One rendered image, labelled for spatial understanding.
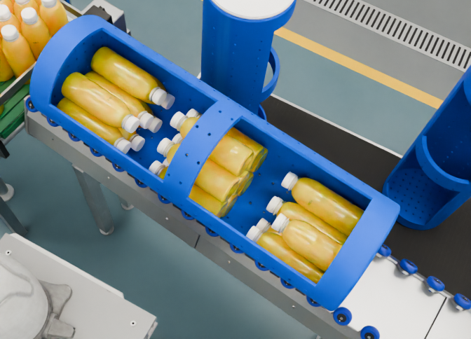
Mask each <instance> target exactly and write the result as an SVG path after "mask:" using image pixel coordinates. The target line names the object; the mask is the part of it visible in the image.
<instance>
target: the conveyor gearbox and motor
mask: <svg viewBox="0 0 471 339"><path fill-rule="evenodd" d="M93 5H95V6H97V7H99V6H101V7H103V8H104V9H105V11H106V12H107V13H108V14H110V15H111V16H112V20H113V25H114V26H115V27H117V28H119V29H120V30H121V31H123V32H125V33H126V34H128V35H130V36H131V33H130V30H129V29H127V28H126V23H125V15H124V11H123V10H120V9H119V8H117V7H115V6H114V5H112V4H111V3H109V2H108V1H105V0H93V1H92V2H91V3H90V4H89V5H88V6H86V7H85V8H84V9H83V10H82V12H83V13H85V12H86V11H87V10H88V9H89V8H90V7H91V6H93Z"/></svg>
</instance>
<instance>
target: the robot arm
mask: <svg viewBox="0 0 471 339"><path fill-rule="evenodd" d="M71 296H72V289H71V287H70V286H68V285H66V284H52V283H49V282H45V281H42V280H40V279H37V278H36V277H35V276H34V275H33V274H32V273H31V272H30V270H28V269H27V268H26V267H25V266H24V265H23V264H21V263H20V262H19V261H17V260H15V259H14V258H12V257H10V256H8V255H5V254H2V253H0V339H51V337H56V338H65V339H72V338H73V337H74V335H75V332H76V331H75V328H74V327H73V326H70V325H68V324H66V323H64V322H62V321H60V320H58V319H59V318H60V315H61V313H62V310H63V308H64V306H65V304H66V303H67V301H68V300H69V299H70V298H71Z"/></svg>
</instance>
